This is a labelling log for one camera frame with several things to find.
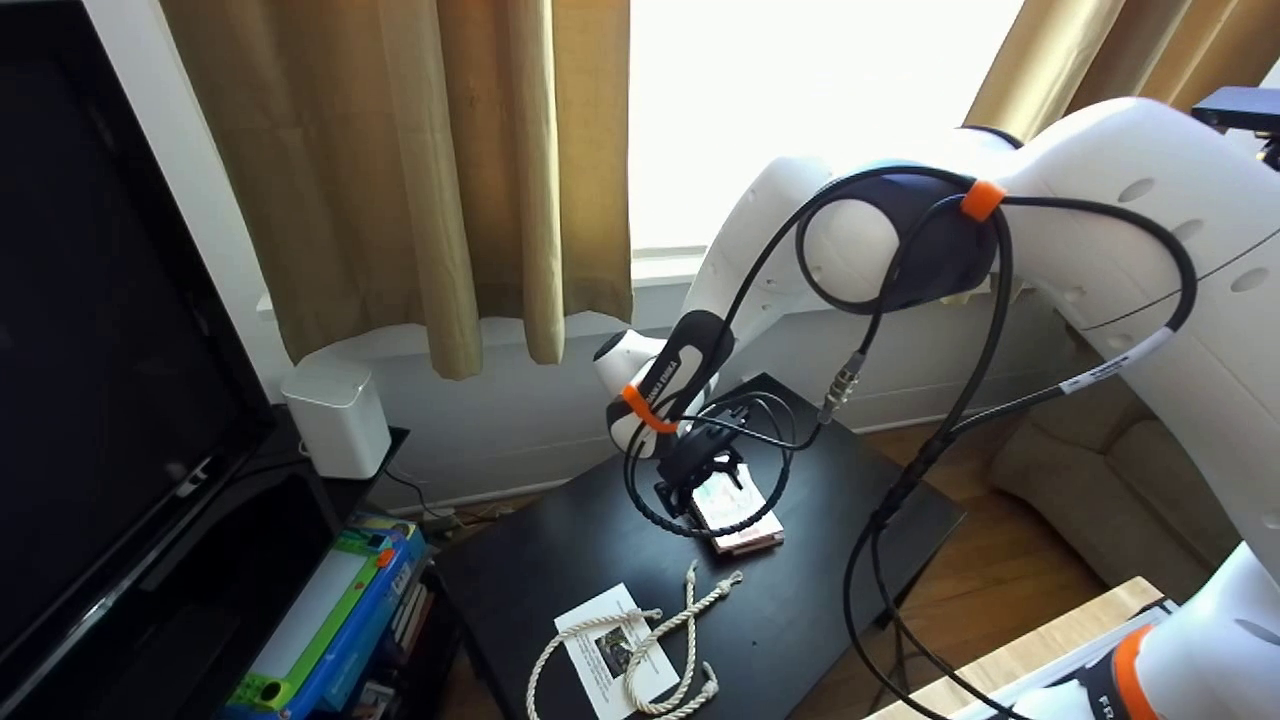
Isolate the black television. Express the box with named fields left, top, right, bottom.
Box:
left=0, top=0, right=280, bottom=674

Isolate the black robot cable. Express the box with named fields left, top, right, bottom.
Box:
left=616, top=164, right=1203, bottom=720

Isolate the blue board game box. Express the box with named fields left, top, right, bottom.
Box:
left=283, top=520, right=438, bottom=720

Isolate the beige sofa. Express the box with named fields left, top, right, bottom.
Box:
left=986, top=382, right=1247, bottom=609

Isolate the black television stand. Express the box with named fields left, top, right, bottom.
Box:
left=0, top=409, right=458, bottom=720

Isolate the light wooden mounting board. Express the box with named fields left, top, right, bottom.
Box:
left=864, top=574, right=1171, bottom=720

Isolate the wide tan curtain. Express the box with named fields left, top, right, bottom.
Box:
left=157, top=0, right=639, bottom=384

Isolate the white rope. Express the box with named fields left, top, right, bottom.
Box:
left=519, top=563, right=747, bottom=720

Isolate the white box device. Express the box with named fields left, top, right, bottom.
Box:
left=276, top=354, right=399, bottom=485

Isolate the narrow tan curtain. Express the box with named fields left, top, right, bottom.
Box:
left=960, top=0, right=1280, bottom=145

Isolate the thin black floor cable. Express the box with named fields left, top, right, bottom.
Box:
left=381, top=459, right=458, bottom=529

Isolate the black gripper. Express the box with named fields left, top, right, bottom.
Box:
left=657, top=409, right=757, bottom=520

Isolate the white book with small figure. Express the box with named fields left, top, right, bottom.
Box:
left=709, top=516, right=789, bottom=554

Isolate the white book with colourful illustration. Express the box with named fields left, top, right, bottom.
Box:
left=688, top=474, right=782, bottom=547

